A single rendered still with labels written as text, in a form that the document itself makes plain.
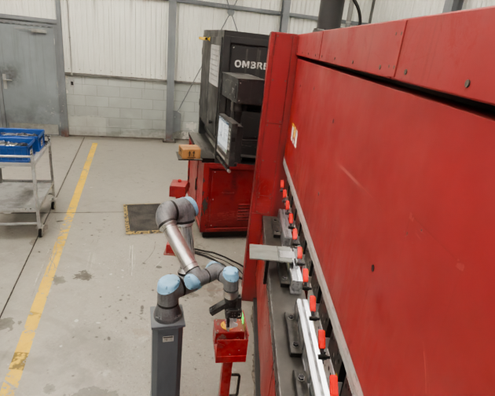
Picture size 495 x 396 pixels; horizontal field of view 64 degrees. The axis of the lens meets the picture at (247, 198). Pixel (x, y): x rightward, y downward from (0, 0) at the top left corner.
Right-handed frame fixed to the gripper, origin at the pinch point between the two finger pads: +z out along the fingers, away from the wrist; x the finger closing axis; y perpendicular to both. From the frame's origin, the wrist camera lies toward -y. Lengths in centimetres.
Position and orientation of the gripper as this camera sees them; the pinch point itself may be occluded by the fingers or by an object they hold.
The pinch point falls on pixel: (226, 328)
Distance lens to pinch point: 214.0
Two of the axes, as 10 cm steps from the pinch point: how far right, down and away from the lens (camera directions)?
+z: -0.2, 9.3, 3.8
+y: 9.9, -0.4, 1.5
